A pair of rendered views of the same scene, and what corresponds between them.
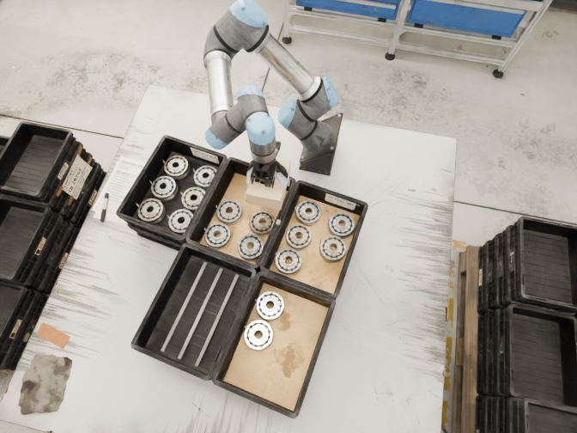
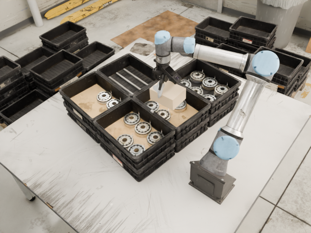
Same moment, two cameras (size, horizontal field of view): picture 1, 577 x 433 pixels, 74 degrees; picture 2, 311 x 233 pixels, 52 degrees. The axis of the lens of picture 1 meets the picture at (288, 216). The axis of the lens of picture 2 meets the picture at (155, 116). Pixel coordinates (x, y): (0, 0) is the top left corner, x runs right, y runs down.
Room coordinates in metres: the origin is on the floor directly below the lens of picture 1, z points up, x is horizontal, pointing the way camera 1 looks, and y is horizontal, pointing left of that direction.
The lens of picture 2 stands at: (1.24, -1.13, 2.24)
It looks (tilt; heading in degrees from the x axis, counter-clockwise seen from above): 45 degrees down; 119
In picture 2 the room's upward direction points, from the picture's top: 4 degrees counter-clockwise
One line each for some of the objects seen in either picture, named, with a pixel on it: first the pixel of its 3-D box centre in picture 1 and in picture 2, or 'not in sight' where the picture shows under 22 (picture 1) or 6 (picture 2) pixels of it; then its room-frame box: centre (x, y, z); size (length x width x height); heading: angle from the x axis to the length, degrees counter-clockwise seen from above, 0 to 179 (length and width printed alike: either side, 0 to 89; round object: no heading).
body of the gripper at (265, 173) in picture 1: (264, 166); (162, 69); (0.62, 0.07, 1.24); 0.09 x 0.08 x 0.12; 167
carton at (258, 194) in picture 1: (269, 182); (167, 93); (0.65, 0.07, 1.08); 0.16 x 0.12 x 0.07; 167
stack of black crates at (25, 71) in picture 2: not in sight; (39, 73); (-1.09, 0.64, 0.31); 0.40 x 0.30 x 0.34; 77
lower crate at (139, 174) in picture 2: not in sight; (135, 144); (0.51, -0.10, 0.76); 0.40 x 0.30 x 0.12; 159
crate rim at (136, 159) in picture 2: (315, 236); (133, 126); (0.51, -0.10, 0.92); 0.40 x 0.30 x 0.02; 159
